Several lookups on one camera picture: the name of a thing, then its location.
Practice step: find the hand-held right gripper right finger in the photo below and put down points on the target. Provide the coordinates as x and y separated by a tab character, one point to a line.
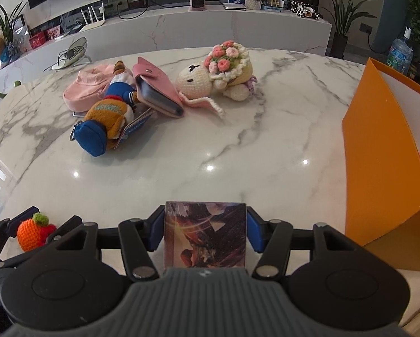
255	230

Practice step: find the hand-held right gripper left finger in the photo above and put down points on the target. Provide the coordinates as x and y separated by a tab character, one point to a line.
158	228

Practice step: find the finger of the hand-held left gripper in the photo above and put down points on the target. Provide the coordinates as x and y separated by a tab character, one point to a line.
2	231
67	226

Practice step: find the orange crochet fruit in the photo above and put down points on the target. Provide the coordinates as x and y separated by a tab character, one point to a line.
32	235

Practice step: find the dark printed card box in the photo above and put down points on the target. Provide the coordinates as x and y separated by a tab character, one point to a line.
204	235

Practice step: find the bear plush with blue cap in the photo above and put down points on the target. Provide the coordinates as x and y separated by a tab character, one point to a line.
108	112

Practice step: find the pink snap wallet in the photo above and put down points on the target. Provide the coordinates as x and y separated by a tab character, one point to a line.
157	91

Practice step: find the pink mini backpack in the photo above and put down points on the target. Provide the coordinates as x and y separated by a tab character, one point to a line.
83	87

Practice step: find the orange cardboard box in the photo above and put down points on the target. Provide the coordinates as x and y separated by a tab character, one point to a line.
382	165

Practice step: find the crochet bunny with flowers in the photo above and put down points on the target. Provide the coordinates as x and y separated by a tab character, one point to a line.
199	80

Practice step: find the green toy figure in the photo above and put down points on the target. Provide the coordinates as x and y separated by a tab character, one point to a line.
6	91

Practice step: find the white desk fan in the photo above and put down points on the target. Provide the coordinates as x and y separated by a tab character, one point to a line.
73	52

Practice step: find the red gift box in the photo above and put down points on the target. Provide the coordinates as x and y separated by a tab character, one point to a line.
37	41

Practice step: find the white gift bag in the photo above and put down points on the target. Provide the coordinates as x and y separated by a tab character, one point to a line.
22	38

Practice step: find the pink card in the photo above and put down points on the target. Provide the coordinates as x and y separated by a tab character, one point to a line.
54	33

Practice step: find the green plant in glass vase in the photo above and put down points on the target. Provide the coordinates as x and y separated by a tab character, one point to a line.
9	31

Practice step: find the white router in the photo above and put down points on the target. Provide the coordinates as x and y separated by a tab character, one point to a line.
92	26

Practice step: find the marble television console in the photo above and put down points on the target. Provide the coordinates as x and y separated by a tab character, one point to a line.
195	28

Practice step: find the potted long-leaf plant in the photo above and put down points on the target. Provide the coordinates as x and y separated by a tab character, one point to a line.
339	42

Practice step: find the silver laptop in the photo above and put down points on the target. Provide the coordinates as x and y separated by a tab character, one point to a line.
234	6

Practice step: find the large water bottle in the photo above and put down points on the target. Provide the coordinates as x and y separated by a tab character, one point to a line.
399	56

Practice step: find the black white toy cars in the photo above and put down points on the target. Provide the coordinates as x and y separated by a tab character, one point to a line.
304	8

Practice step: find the wall outlet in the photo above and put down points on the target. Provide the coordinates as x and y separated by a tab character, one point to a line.
366	28

